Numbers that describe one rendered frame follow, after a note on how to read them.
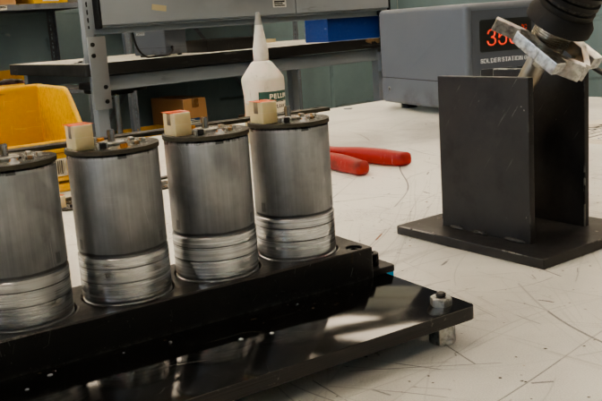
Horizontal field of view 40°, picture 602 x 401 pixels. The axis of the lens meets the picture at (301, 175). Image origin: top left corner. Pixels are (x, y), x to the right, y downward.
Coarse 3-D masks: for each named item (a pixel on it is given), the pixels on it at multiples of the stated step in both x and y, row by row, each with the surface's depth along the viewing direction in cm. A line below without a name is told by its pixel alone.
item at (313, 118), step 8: (280, 120) 24; (288, 120) 24; (296, 120) 25; (312, 120) 24; (320, 120) 24; (328, 120) 25; (256, 128) 24; (264, 128) 24; (272, 128) 24; (280, 128) 24
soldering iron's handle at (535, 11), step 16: (544, 0) 29; (560, 0) 29; (576, 0) 28; (592, 0) 28; (544, 16) 29; (560, 16) 29; (576, 16) 29; (592, 16) 29; (560, 32) 29; (576, 32) 29
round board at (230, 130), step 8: (200, 128) 23; (224, 128) 24; (232, 128) 23; (240, 128) 24; (248, 128) 23; (168, 136) 23; (184, 136) 23; (192, 136) 22; (200, 136) 22; (208, 136) 22; (216, 136) 22; (224, 136) 22; (232, 136) 23
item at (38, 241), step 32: (0, 160) 20; (0, 192) 20; (32, 192) 20; (0, 224) 20; (32, 224) 20; (0, 256) 20; (32, 256) 20; (64, 256) 21; (0, 288) 20; (32, 288) 20; (64, 288) 21; (0, 320) 20; (32, 320) 20
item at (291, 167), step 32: (288, 128) 24; (320, 128) 24; (256, 160) 25; (288, 160) 24; (320, 160) 24; (256, 192) 25; (288, 192) 24; (320, 192) 24; (256, 224) 25; (288, 224) 24; (320, 224) 25; (288, 256) 25; (320, 256) 25
